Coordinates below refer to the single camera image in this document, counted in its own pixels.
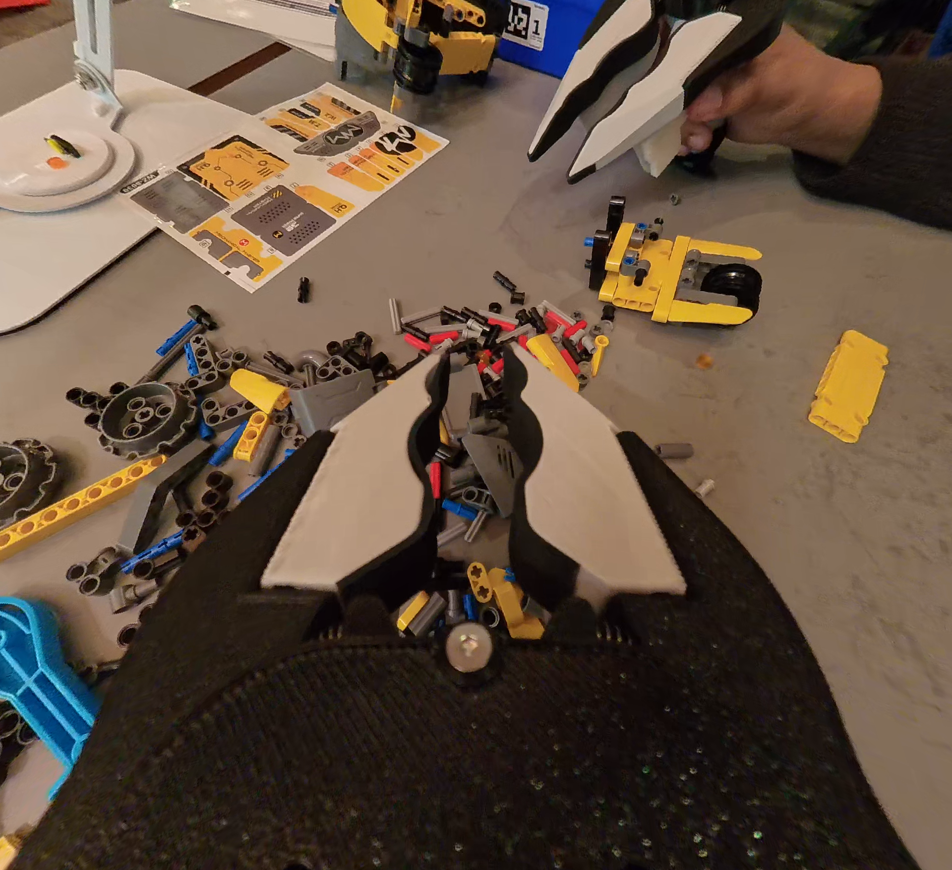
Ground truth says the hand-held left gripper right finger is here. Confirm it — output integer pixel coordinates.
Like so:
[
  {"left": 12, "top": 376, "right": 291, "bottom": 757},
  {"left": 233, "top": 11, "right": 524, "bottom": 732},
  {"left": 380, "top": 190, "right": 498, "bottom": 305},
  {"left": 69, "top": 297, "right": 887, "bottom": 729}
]
[{"left": 500, "top": 345, "right": 688, "bottom": 602}]

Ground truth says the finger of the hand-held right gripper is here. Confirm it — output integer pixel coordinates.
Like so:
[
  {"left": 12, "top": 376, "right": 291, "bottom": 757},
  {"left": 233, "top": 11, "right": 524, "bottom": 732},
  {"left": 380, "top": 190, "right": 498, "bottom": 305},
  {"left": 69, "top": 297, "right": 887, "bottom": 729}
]
[
  {"left": 527, "top": 0, "right": 661, "bottom": 164},
  {"left": 565, "top": 10, "right": 746, "bottom": 186}
]

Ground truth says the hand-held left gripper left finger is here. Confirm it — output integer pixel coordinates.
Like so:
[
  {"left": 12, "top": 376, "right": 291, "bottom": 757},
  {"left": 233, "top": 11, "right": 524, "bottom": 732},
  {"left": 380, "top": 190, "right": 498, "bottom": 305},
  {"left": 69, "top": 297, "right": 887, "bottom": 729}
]
[{"left": 259, "top": 353, "right": 452, "bottom": 597}]

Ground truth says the pile of toy bricks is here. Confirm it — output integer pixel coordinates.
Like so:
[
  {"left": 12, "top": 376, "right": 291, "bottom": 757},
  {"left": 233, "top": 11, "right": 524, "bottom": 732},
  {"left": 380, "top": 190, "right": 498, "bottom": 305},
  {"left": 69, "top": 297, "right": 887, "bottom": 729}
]
[{"left": 0, "top": 293, "right": 620, "bottom": 767}]

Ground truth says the small yellow wheeled toy assembly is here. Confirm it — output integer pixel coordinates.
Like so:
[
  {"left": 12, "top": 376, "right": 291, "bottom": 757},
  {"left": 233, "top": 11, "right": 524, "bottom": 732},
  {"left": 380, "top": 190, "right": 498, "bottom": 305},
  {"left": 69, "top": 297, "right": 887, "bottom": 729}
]
[{"left": 588, "top": 196, "right": 763, "bottom": 326}]

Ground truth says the person's right forearm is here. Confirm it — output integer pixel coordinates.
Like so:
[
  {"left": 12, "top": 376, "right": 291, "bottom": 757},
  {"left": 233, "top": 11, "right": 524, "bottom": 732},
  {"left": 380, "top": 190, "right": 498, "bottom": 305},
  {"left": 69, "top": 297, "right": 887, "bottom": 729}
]
[{"left": 790, "top": 55, "right": 952, "bottom": 231}]

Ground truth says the person's right hand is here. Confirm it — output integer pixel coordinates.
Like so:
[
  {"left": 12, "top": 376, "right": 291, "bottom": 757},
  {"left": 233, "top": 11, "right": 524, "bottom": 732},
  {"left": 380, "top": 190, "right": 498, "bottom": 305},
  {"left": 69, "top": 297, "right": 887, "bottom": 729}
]
[{"left": 678, "top": 29, "right": 885, "bottom": 166}]

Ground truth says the large yellow grey toy model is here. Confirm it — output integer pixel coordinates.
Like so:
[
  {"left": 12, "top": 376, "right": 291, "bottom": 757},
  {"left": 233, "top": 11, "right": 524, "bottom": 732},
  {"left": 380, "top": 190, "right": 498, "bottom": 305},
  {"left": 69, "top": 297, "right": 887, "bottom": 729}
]
[{"left": 333, "top": 0, "right": 501, "bottom": 116}]

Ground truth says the yellow toy panel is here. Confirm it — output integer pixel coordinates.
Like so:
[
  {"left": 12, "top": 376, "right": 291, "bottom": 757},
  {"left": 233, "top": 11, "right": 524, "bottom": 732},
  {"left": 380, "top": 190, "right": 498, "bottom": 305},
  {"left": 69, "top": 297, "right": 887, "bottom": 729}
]
[{"left": 809, "top": 330, "right": 890, "bottom": 443}]

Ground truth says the yellow grey sticker sheet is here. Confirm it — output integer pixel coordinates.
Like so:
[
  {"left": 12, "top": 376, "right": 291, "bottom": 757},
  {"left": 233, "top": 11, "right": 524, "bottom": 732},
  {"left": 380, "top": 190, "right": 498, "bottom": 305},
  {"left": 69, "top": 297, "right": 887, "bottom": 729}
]
[{"left": 119, "top": 83, "right": 451, "bottom": 294}]

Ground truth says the light blue plastic toy part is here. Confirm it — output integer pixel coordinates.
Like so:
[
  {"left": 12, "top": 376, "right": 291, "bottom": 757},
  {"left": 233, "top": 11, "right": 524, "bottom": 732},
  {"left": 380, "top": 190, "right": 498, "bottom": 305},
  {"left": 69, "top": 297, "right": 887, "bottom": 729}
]
[{"left": 0, "top": 596, "right": 101, "bottom": 800}]

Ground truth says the white book stand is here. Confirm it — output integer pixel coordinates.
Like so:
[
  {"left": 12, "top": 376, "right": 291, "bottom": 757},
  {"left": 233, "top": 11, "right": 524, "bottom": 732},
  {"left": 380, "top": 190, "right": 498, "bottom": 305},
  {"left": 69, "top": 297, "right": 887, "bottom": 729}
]
[{"left": 0, "top": 0, "right": 250, "bottom": 335}]

